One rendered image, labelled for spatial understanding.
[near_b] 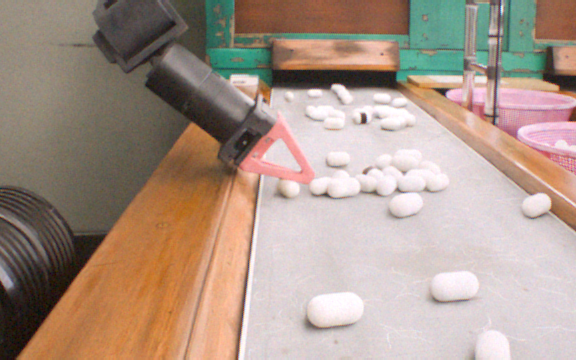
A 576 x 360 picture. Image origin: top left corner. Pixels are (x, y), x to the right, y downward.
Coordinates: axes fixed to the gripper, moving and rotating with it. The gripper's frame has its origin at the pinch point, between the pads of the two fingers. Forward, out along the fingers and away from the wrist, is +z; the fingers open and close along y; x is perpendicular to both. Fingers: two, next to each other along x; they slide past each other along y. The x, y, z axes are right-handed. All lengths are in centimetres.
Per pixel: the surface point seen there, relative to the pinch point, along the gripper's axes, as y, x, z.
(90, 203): 164, 89, -22
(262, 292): -26.0, 3.9, -2.3
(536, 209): -10.3, -13.3, 17.9
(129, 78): 166, 42, -37
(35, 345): -38.8, 9.3, -13.5
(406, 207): -9.7, -5.3, 7.6
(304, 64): 86, -4, 1
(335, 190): -2.9, -1.2, 2.9
